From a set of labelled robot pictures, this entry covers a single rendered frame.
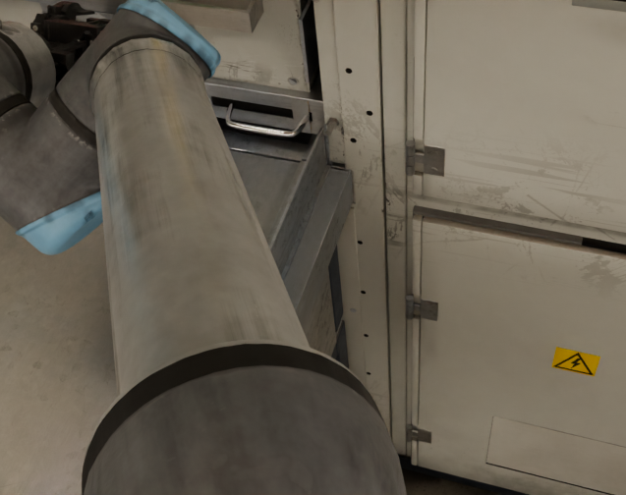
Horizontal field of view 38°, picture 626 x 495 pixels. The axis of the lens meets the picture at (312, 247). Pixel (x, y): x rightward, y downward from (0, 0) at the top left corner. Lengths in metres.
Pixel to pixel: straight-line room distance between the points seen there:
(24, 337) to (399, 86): 0.51
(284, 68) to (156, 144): 0.61
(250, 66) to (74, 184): 0.42
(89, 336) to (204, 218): 0.63
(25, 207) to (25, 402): 0.30
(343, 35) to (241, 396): 0.74
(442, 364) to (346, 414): 1.12
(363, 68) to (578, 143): 0.25
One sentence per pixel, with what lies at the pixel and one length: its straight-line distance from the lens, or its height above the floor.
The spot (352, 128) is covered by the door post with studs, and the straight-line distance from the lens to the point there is 1.09.
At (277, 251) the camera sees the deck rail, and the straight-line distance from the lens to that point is 1.01.
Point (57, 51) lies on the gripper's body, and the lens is 0.94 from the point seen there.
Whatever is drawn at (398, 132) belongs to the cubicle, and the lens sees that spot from 1.08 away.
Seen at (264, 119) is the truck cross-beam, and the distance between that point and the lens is 1.18.
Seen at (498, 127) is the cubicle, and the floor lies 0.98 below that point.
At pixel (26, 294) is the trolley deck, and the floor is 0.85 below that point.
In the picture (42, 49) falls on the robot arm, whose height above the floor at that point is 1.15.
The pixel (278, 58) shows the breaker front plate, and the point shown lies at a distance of 1.11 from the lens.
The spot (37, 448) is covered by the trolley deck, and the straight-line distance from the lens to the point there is 1.00.
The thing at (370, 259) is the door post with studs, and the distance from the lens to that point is 1.28.
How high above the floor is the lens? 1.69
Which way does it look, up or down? 52 degrees down
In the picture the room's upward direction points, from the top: 8 degrees counter-clockwise
